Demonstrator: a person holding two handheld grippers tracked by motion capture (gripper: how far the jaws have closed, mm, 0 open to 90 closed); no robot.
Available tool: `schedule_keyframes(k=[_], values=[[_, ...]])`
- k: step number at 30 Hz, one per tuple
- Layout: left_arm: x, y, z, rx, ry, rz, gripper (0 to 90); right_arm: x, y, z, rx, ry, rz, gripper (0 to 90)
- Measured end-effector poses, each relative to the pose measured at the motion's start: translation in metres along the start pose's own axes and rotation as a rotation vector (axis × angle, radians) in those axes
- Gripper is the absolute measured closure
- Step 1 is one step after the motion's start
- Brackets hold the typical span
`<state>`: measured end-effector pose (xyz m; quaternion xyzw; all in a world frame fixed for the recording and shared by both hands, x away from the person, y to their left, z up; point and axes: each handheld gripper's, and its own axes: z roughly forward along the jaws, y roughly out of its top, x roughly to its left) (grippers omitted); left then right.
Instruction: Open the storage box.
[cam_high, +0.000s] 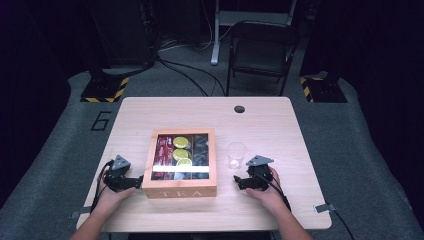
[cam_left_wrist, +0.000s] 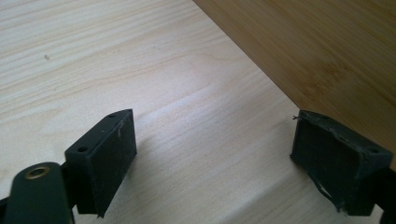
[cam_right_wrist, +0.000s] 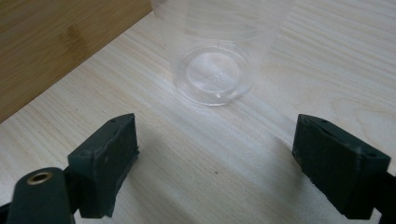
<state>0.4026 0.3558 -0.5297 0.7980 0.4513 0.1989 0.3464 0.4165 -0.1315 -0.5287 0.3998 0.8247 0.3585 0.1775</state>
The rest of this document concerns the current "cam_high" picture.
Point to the black yellow striped stand base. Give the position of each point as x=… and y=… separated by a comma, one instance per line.
x=321, y=90
x=103, y=90

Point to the pile of red sachets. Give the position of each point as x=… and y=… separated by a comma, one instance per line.
x=162, y=155

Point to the grey table edge clip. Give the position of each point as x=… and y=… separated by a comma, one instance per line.
x=324, y=208
x=80, y=212

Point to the pile of clear tea bags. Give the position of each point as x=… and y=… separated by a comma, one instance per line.
x=200, y=151

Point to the white desk frame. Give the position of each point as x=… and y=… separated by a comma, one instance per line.
x=215, y=43

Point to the wooden box with glass lid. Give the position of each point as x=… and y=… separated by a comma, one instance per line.
x=180, y=191

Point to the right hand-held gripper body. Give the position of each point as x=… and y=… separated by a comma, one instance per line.
x=259, y=175

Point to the person's left hand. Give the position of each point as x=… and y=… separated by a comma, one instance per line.
x=108, y=200

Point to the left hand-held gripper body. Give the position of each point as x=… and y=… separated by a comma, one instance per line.
x=116, y=178

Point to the black folding chair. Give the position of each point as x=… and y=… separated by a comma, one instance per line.
x=261, y=50

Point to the large black cabinet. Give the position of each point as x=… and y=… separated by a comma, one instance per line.
x=123, y=30

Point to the green round capsule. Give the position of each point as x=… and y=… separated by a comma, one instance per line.
x=181, y=142

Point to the person's right hand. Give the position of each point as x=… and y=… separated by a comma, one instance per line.
x=271, y=198

